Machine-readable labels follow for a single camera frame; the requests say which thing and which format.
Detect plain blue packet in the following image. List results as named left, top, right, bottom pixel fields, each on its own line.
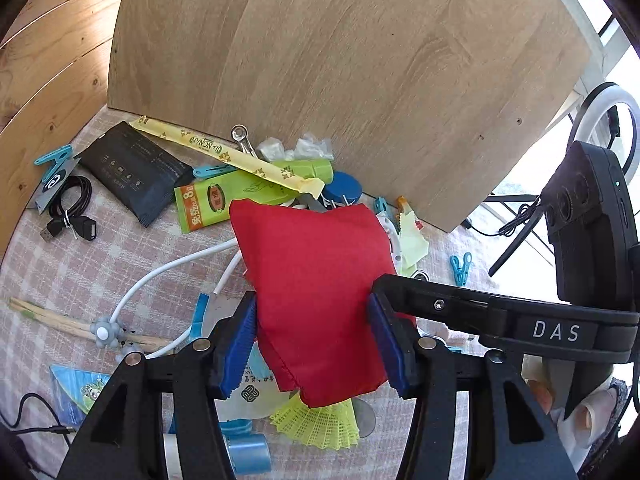
left=187, top=292, right=213, bottom=343

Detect black packet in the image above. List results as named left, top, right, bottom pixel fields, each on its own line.
left=77, top=121, right=194, bottom=227

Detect white ring light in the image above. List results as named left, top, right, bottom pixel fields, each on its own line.
left=570, top=82, right=640, bottom=183

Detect light wooden board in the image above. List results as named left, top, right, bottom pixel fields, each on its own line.
left=107, top=0, right=593, bottom=233

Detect long yellow sachet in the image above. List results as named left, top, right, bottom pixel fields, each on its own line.
left=127, top=116, right=323, bottom=195

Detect blue round case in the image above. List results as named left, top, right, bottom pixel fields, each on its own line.
left=322, top=171, right=363, bottom=207

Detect green packet orange label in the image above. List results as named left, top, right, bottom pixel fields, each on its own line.
left=174, top=159, right=335, bottom=234

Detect wooden plank panel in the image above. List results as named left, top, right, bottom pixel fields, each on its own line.
left=0, top=0, right=136, bottom=256

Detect red cloth pouch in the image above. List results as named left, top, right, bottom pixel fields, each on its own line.
left=229, top=199, right=416, bottom=408

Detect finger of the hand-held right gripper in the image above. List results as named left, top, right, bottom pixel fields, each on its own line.
left=372, top=274, right=521, bottom=345

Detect white bottle blue cap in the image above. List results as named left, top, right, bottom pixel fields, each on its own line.
left=162, top=432, right=273, bottom=480

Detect yellow-green plastic shuttlecock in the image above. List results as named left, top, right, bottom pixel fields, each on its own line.
left=270, top=395, right=360, bottom=450

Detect thin black cable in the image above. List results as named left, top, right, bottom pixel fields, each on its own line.
left=0, top=392, right=77, bottom=443

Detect grey tag card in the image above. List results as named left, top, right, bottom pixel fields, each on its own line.
left=27, top=157, right=83, bottom=211

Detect clear plastic bag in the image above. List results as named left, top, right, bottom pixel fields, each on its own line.
left=257, top=134, right=334, bottom=162

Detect person's right hand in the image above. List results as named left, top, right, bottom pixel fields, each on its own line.
left=522, top=357, right=632, bottom=453

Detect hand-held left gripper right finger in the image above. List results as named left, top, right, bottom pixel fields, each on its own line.
left=367, top=292, right=576, bottom=480

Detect long white cable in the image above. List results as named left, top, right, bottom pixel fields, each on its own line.
left=107, top=237, right=246, bottom=333

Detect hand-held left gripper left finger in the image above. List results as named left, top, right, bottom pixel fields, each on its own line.
left=57, top=290, right=258, bottom=480

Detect wooden chopsticks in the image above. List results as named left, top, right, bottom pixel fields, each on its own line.
left=9, top=296, right=173, bottom=353

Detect grey flower bead string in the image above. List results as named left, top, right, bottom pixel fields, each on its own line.
left=92, top=317, right=146, bottom=363

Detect light green cloth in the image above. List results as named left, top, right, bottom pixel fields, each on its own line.
left=396, top=196, right=430, bottom=277

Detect round metal disc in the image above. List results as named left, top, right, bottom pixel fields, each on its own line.
left=352, top=399, right=377, bottom=439

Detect black usb cable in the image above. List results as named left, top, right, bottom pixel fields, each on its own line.
left=39, top=175, right=99, bottom=244

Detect blue cartoon packet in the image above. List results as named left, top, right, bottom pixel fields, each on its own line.
left=50, top=364, right=112, bottom=428

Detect white sachet blue logo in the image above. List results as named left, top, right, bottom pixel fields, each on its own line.
left=215, top=342, right=301, bottom=423

